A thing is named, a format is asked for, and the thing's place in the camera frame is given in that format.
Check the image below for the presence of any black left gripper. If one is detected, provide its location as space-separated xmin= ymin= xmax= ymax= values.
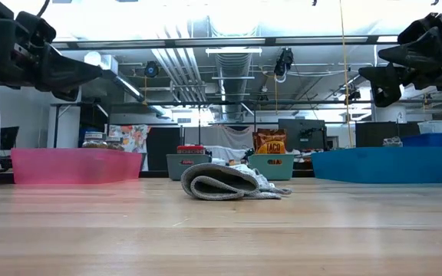
xmin=0 ymin=0 xmax=103 ymax=103

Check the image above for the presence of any red-lid spice tin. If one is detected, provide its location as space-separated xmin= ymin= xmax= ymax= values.
xmin=176 ymin=145 xmax=206 ymax=165

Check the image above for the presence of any black small monitor on arm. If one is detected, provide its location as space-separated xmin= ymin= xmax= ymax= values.
xmin=0 ymin=125 xmax=20 ymax=150

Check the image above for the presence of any white round column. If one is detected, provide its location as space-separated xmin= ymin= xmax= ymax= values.
xmin=48 ymin=100 xmax=82 ymax=149
xmin=374 ymin=105 xmax=406 ymax=123

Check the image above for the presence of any white ceiling air unit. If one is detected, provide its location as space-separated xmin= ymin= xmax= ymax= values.
xmin=83 ymin=51 xmax=119 ymax=76

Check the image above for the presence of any clear storage bin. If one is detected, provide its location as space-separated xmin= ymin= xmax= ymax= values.
xmin=417 ymin=120 xmax=442 ymax=135

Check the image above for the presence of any black low cabinet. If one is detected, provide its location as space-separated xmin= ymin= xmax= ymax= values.
xmin=355 ymin=121 xmax=421 ymax=148

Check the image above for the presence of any blue storage bin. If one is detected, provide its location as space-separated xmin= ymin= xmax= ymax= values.
xmin=401 ymin=133 xmax=442 ymax=148

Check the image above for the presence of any person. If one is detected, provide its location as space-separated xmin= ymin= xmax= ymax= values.
xmin=108 ymin=124 xmax=151 ymax=172

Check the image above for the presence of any pink plastic bin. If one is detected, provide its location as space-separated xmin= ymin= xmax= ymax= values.
xmin=11 ymin=147 xmax=143 ymax=185

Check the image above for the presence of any blue plastic tray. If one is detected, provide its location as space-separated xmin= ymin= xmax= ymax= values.
xmin=311 ymin=146 xmax=442 ymax=184

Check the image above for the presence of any black tall cabinet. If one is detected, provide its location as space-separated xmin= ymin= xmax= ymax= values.
xmin=146 ymin=126 xmax=186 ymax=178

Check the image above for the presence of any black wide monitor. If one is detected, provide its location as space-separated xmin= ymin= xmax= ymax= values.
xmin=277 ymin=118 xmax=327 ymax=152

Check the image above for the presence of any grey-teal plastic bin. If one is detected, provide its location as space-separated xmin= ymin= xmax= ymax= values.
xmin=166 ymin=153 xmax=213 ymax=181

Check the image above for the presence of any light teal plastic bin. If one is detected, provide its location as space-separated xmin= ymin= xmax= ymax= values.
xmin=248 ymin=153 xmax=295 ymax=181

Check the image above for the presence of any folded grey towel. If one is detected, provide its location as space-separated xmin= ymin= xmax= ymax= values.
xmin=180 ymin=162 xmax=293 ymax=201

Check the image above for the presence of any black ceiling-mounted camera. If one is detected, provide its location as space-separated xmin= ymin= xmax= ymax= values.
xmin=273 ymin=48 xmax=295 ymax=84
xmin=143 ymin=60 xmax=160 ymax=79

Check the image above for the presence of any black overhead frame beam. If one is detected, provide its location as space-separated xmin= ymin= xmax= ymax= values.
xmin=50 ymin=33 xmax=401 ymax=52

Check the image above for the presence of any silver ribbed ventilation duct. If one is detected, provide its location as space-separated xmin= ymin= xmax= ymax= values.
xmin=215 ymin=52 xmax=253 ymax=122

